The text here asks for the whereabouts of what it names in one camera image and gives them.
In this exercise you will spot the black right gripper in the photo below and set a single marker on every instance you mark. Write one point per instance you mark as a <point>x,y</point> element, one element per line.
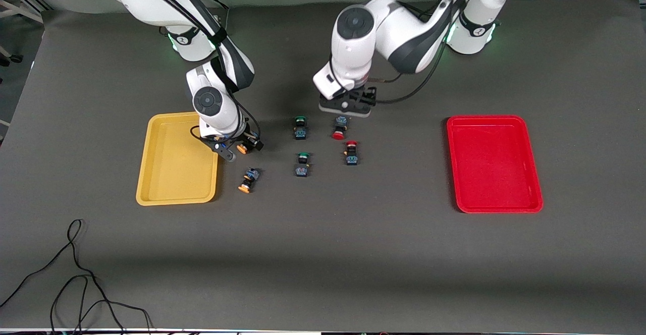
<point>246,140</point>

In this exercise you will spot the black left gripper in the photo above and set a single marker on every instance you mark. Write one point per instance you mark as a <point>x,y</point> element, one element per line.
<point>364,94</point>

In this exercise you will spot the yellow push button switch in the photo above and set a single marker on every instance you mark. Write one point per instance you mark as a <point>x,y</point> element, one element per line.
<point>243,148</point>
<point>248,180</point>

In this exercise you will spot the red push button switch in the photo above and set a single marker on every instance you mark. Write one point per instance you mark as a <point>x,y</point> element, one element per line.
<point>340,128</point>
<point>352,153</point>

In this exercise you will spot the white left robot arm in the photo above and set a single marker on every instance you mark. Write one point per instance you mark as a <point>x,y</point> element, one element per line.
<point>398,32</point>

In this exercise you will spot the yellow plastic tray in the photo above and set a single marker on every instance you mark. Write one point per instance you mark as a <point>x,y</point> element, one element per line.
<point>174,166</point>

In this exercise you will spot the red plastic tray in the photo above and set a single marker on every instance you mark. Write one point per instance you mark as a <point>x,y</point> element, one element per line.
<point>493,163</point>

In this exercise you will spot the black caster wheel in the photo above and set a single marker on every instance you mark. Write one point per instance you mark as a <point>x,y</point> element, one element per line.
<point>14,58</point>

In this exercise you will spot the green push button switch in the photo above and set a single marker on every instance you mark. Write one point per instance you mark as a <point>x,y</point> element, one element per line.
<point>301,127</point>
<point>302,165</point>

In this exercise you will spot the white metal frame bar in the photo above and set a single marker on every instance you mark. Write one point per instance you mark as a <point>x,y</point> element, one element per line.
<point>22,9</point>

